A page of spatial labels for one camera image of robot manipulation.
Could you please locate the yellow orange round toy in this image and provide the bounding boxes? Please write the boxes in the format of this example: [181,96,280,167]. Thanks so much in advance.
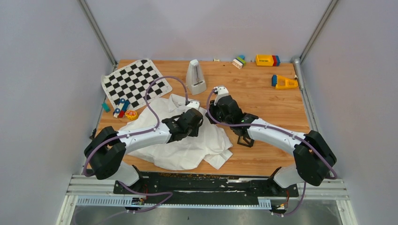
[124,110,139,121]

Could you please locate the white green blue blocks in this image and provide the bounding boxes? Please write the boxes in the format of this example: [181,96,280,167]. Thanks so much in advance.
[232,55,246,69]

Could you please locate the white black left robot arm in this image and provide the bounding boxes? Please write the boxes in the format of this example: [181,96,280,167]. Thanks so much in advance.
[84,108,203,194]

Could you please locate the grey metal corner pipe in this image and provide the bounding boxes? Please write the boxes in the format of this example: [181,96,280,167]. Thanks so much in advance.
[291,56,310,103]

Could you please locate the white metronome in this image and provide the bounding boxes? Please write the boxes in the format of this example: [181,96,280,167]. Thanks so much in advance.
[186,60,207,95]

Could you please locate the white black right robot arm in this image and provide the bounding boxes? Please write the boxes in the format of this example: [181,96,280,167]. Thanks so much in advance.
[206,94,337,196]

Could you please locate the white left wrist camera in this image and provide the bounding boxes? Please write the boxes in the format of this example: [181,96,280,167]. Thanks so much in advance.
[186,100,200,110]

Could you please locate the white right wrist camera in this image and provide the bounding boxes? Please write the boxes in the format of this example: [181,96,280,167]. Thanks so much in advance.
[214,85,230,105]

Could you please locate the black square frame box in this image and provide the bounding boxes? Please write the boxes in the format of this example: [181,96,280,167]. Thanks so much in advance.
[237,129,254,148]

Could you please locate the yellow red blue block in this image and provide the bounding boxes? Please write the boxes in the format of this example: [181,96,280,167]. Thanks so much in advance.
[255,54,281,67]

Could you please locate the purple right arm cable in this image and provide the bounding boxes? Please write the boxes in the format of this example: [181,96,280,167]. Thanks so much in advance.
[206,88,338,217]

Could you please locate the teal small block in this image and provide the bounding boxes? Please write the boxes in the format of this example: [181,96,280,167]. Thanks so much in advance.
[101,103,111,113]

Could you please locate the white button-up shirt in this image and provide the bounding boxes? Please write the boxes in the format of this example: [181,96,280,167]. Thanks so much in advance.
[120,94,233,171]

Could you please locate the yellow blue triangular toy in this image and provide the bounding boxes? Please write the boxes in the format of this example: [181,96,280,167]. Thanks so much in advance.
[271,75,299,90]

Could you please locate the blue red toy car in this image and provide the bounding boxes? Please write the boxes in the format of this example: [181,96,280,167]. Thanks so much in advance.
[113,98,130,118]

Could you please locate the black white checkerboard mat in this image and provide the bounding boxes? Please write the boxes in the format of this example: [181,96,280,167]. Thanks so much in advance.
[101,60,172,110]

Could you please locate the white slotted cable duct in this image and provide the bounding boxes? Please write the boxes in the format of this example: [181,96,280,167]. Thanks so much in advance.
[75,195,272,210]

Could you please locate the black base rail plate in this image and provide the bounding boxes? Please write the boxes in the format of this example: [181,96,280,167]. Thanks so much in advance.
[131,172,299,205]

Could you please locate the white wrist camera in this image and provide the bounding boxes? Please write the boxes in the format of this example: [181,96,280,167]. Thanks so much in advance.
[214,85,230,105]
[186,100,200,110]

